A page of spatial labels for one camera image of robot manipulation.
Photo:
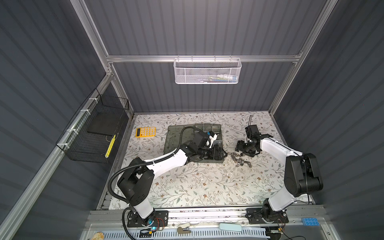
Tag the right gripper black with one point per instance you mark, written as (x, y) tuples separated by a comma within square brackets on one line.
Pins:
[(239, 147)]

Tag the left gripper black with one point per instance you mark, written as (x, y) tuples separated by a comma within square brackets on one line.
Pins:
[(218, 156)]

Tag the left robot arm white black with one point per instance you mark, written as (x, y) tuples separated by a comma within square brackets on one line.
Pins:
[(132, 184)]

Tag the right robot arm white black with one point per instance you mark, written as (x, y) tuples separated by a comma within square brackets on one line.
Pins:
[(302, 172)]

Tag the pile of screws and nuts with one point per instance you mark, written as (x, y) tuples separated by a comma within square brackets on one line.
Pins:
[(239, 160)]

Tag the floral patterned table mat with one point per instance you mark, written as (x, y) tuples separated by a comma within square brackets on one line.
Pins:
[(199, 184)]

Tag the clear green compartment organizer box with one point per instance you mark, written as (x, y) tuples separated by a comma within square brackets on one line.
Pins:
[(177, 137)]

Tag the yellow calculator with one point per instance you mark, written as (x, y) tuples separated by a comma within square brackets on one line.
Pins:
[(145, 132)]

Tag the light blue oval object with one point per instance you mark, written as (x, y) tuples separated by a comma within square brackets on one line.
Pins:
[(230, 227)]

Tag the beige tape dispenser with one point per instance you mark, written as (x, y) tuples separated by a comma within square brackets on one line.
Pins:
[(184, 229)]

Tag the blue lego brick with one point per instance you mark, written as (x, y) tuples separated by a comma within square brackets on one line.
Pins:
[(310, 222)]

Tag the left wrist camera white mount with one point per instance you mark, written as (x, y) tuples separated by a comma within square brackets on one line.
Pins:
[(212, 137)]

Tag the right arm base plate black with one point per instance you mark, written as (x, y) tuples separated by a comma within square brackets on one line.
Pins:
[(265, 216)]

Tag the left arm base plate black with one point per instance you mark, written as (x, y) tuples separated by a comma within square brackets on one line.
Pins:
[(155, 219)]

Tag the white wire mesh basket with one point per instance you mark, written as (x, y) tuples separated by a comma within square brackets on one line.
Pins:
[(207, 71)]

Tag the black wire mesh basket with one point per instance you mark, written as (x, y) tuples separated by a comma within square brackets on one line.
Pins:
[(88, 138)]

